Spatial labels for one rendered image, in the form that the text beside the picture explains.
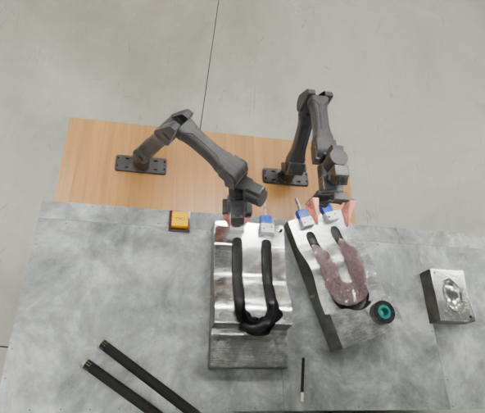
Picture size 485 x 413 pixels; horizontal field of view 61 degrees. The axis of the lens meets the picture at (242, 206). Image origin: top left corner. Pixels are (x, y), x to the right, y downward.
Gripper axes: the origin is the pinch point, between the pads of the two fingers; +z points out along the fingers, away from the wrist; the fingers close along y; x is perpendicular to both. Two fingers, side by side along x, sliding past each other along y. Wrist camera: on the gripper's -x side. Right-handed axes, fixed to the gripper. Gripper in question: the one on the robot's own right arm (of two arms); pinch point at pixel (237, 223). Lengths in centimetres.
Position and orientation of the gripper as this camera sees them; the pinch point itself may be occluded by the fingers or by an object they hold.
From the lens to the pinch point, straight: 147.3
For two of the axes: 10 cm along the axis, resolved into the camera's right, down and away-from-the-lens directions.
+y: 10.0, -0.1, 0.2
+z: -0.1, 7.1, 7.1
